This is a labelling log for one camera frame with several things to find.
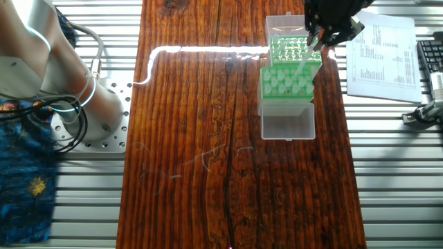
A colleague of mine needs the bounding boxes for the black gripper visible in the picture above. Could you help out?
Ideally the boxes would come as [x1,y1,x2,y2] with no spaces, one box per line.
[303,0,374,52]

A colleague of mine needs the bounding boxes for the clear box with green rack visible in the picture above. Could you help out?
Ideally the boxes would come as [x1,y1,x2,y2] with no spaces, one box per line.
[265,12,323,82]
[257,65,316,142]

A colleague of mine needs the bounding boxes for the printed white paper sheet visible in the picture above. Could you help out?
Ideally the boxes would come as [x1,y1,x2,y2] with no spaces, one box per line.
[345,6,424,104]

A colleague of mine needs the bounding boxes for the black keyboard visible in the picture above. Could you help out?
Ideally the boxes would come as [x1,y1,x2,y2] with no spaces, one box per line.
[416,39,443,75]

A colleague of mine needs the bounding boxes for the brown wooden board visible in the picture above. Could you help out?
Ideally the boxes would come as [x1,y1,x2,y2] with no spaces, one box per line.
[116,0,368,249]

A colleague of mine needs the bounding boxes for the blue starry painted cloth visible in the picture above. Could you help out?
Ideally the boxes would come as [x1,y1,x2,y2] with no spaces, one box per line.
[0,6,78,247]

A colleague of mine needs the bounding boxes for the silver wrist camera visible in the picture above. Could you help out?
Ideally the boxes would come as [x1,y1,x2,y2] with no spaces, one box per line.
[350,15,366,35]

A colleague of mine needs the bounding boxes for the silver camera on stand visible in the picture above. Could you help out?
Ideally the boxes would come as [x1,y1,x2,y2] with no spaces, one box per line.
[428,71,443,101]

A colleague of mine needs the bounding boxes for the aluminium camera bracket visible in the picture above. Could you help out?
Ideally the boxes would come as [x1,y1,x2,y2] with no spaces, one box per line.
[401,100,443,125]

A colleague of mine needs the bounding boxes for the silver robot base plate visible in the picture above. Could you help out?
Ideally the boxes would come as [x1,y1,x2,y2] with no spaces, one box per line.
[51,77,132,154]

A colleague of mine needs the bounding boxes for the grey robot cable with connector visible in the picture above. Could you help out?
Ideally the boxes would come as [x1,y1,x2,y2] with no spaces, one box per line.
[69,22,105,80]

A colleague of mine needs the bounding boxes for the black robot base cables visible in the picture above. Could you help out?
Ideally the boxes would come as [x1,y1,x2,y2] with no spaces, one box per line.
[0,95,89,154]

